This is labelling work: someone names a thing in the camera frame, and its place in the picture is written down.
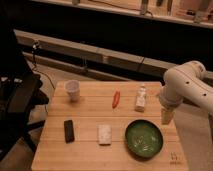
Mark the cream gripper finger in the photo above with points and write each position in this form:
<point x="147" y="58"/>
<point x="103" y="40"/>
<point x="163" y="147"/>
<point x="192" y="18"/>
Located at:
<point x="166" y="116"/>

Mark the black eraser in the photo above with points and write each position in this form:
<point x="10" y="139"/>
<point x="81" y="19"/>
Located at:
<point x="69" y="131"/>

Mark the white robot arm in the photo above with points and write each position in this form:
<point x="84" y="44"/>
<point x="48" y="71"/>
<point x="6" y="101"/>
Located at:
<point x="184" y="81"/>

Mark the green ceramic bowl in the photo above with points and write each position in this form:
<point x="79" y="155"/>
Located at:
<point x="143" y="138"/>

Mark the small white bottle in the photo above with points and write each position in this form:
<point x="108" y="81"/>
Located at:
<point x="141" y="99"/>

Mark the red chili pepper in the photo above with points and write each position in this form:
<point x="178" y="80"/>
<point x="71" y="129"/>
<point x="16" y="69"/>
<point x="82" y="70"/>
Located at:
<point x="116" y="99"/>

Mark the white sponge block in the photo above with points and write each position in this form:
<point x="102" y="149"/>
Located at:
<point x="104" y="134"/>

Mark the wooden table board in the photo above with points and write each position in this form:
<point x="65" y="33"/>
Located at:
<point x="93" y="109"/>

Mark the long wooden beam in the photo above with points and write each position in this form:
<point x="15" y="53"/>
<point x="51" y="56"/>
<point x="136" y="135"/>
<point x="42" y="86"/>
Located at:
<point x="95" y="62"/>

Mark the black office chair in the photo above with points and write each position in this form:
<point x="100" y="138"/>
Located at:
<point x="19" y="94"/>

